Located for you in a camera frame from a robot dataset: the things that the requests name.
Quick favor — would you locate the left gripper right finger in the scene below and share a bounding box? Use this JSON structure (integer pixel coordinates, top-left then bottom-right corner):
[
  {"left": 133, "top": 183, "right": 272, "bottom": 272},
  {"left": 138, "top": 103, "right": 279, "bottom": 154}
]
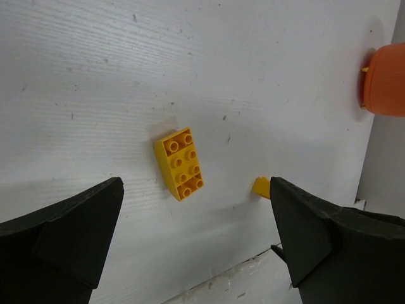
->
[{"left": 270, "top": 177, "right": 404, "bottom": 303}]

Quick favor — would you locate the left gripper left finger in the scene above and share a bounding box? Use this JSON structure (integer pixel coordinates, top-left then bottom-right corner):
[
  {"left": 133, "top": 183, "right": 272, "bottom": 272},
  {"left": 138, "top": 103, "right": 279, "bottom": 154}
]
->
[{"left": 1, "top": 177, "right": 124, "bottom": 303}]

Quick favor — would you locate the yellow small lego brick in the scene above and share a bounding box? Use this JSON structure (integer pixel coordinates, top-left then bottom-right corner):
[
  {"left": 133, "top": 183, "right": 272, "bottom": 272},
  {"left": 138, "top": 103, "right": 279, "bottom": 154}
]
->
[{"left": 251, "top": 177, "right": 270, "bottom": 200}]

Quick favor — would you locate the yellow long lego brick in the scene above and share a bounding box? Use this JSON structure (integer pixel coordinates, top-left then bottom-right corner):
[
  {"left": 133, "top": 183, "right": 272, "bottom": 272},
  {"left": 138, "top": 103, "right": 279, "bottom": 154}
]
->
[{"left": 154, "top": 127, "right": 204, "bottom": 201}]

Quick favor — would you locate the orange divided round container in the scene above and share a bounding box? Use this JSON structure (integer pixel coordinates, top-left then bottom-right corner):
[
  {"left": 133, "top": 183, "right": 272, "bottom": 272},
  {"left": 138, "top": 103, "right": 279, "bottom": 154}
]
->
[{"left": 360, "top": 42, "right": 404, "bottom": 117}]

